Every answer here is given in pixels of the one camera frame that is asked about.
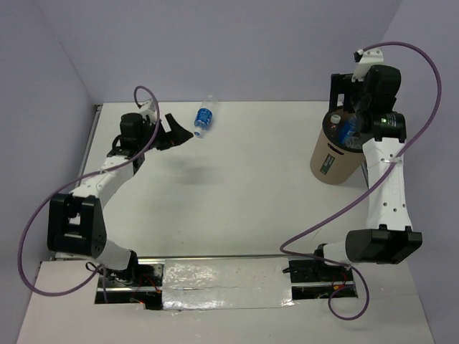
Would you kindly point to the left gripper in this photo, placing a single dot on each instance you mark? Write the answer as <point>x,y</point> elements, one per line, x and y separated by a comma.
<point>178,135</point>

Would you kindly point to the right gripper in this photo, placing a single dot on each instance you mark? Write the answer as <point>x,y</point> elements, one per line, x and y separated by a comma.
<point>341,83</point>

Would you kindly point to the dark blue label bottle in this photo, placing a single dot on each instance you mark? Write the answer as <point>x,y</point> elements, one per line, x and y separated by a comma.
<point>206,112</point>

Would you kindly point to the Pocari Sweat plastic bottle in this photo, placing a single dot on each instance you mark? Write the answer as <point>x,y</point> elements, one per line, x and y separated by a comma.
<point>348,129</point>

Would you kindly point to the tan cylindrical bin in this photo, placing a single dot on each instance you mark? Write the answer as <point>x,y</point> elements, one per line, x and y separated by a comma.
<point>332,162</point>

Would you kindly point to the green label plastic bottle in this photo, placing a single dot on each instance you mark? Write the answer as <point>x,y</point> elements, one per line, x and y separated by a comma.
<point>334,123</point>

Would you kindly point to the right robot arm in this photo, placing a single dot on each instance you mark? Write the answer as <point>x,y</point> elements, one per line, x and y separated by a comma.
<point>388,237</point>

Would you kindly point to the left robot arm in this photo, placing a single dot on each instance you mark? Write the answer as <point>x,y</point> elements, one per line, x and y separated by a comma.
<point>76,224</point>

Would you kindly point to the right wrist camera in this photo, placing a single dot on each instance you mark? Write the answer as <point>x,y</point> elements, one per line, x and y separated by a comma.
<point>364,61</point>

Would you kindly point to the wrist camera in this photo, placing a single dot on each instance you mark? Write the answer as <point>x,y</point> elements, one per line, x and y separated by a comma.
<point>364,61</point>
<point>148,109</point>

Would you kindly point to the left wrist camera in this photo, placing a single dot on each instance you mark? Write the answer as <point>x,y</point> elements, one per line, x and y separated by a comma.
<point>148,109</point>

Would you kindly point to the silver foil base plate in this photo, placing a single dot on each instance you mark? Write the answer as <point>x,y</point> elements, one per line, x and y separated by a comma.
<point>223,284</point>

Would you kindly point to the aluminium mounting rail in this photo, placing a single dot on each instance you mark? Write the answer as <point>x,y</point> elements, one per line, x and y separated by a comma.
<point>310,280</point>

